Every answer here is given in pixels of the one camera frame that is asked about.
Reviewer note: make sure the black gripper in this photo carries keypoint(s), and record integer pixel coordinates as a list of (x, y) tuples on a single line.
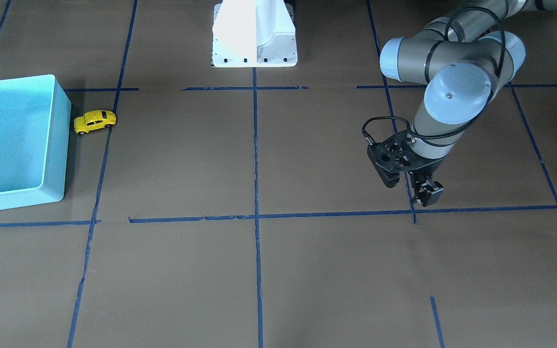
[(429, 168)]

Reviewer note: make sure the yellow beetle toy car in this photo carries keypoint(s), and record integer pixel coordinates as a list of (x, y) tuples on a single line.
[(94, 120)]

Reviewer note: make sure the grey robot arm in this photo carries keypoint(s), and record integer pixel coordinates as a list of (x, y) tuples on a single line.
[(464, 59)]

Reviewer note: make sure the teal plastic bin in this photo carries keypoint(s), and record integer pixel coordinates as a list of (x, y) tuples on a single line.
[(35, 113)]

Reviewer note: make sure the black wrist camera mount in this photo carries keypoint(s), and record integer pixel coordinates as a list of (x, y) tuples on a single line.
[(391, 157)]

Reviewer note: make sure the white camera stand base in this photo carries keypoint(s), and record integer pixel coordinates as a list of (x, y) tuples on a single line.
[(254, 33)]

